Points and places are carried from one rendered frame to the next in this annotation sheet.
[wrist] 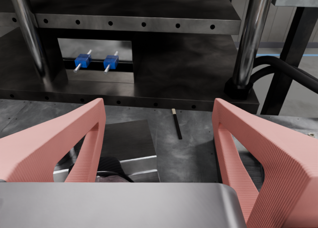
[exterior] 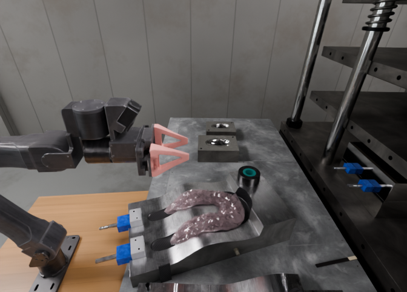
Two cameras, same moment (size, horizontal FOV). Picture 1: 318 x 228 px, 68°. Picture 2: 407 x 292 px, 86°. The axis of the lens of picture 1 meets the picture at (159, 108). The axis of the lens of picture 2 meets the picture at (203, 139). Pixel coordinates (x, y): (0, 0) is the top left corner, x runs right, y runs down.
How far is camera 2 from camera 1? 0.44 m
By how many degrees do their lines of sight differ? 68
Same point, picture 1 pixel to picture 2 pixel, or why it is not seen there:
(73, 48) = (352, 155)
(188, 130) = (332, 274)
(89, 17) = (378, 143)
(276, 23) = not seen: outside the picture
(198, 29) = not seen: outside the picture
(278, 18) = not seen: outside the picture
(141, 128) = (284, 215)
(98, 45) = (369, 166)
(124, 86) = (361, 211)
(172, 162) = (285, 259)
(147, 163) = (258, 225)
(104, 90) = (343, 198)
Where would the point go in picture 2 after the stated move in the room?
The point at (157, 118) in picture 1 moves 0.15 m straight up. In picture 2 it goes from (332, 243) to (348, 212)
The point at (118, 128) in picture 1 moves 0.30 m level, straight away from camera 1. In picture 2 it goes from (278, 202) to (347, 183)
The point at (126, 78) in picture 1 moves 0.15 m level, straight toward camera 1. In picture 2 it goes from (370, 208) to (338, 215)
